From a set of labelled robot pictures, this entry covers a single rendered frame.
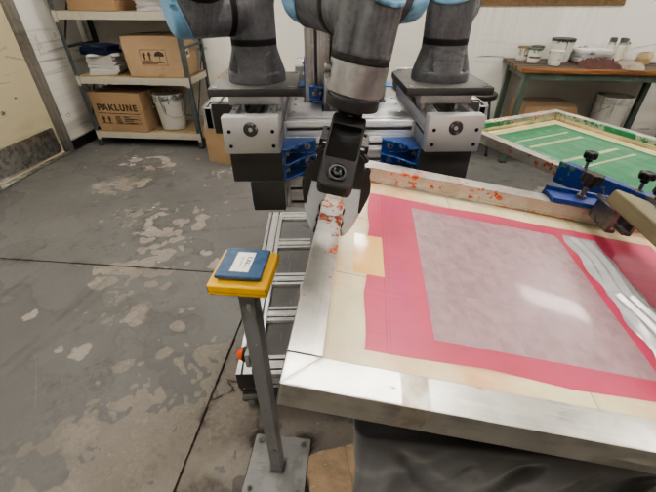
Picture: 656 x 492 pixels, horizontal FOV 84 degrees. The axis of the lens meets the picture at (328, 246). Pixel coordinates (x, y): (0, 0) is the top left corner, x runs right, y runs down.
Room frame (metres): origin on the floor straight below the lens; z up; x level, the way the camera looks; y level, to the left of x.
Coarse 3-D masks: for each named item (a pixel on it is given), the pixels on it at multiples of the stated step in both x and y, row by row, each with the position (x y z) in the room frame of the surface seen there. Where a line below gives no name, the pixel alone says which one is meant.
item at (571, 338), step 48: (384, 288) 0.39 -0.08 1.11; (432, 288) 0.41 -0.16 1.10; (480, 288) 0.42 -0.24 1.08; (528, 288) 0.44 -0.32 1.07; (576, 288) 0.45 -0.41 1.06; (384, 336) 0.31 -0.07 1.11; (432, 336) 0.31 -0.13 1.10; (480, 336) 0.32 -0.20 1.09; (528, 336) 0.33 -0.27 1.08; (576, 336) 0.34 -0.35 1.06; (624, 336) 0.35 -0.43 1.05; (576, 384) 0.26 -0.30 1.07; (624, 384) 0.27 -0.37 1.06
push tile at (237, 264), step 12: (228, 252) 0.67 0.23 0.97; (240, 252) 0.67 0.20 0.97; (252, 252) 0.67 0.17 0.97; (264, 252) 0.67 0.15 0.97; (228, 264) 0.62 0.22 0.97; (240, 264) 0.62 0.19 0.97; (252, 264) 0.62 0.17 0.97; (264, 264) 0.62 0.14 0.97; (216, 276) 0.59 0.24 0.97; (228, 276) 0.58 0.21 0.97; (240, 276) 0.58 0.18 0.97; (252, 276) 0.58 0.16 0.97
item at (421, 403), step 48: (432, 192) 0.72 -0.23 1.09; (480, 192) 0.71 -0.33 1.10; (528, 192) 0.73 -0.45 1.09; (336, 240) 0.45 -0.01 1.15; (288, 384) 0.20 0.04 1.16; (336, 384) 0.21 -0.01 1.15; (384, 384) 0.21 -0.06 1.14; (432, 384) 0.22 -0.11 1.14; (432, 432) 0.19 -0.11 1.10; (480, 432) 0.18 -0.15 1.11; (528, 432) 0.18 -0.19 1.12; (576, 432) 0.18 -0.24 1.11; (624, 432) 0.19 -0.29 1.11
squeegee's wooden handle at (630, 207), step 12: (612, 192) 0.64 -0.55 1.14; (624, 192) 0.63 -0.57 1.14; (612, 204) 0.62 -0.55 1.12; (624, 204) 0.59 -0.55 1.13; (636, 204) 0.58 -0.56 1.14; (648, 204) 0.61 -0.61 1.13; (624, 216) 0.58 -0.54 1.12; (636, 216) 0.55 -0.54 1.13; (648, 216) 0.54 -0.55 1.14; (636, 228) 0.54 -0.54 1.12; (648, 228) 0.52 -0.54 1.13; (648, 240) 0.50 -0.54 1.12
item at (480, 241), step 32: (384, 224) 0.57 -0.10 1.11; (416, 224) 0.59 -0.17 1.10; (448, 224) 0.60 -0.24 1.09; (480, 224) 0.62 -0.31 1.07; (512, 224) 0.64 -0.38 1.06; (416, 256) 0.48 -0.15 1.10; (448, 256) 0.50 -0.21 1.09; (480, 256) 0.51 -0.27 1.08; (512, 256) 0.52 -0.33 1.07; (544, 256) 0.54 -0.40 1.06; (576, 256) 0.55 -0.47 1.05; (608, 256) 0.57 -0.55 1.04; (640, 256) 0.58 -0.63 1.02; (640, 288) 0.47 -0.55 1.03
